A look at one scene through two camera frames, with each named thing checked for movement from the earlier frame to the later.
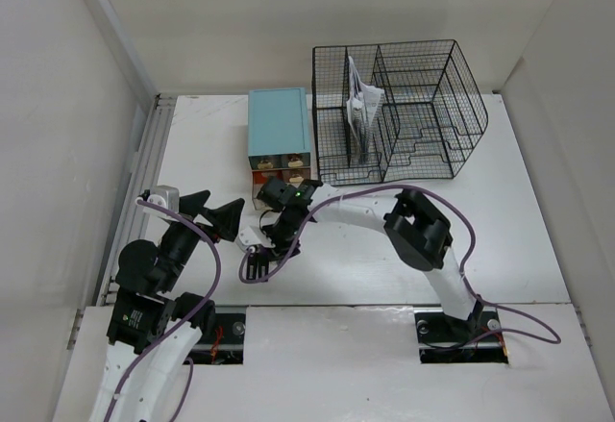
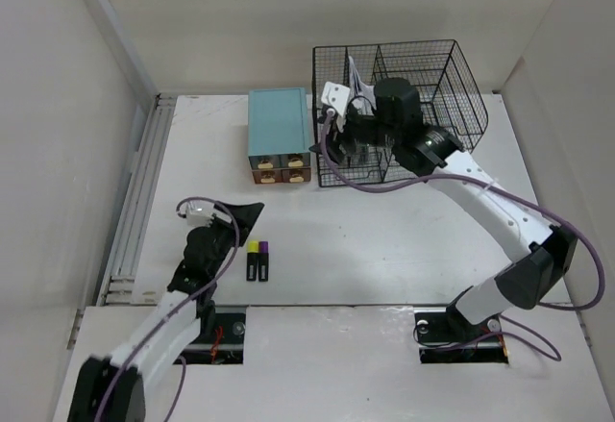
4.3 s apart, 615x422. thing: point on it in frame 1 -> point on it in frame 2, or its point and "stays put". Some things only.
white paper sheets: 363,101 stays put
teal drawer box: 279,136 stays put
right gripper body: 282,235 -> 367,131
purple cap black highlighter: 263,270 stays put
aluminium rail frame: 143,180 stays put
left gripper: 224,218 -> 246,216
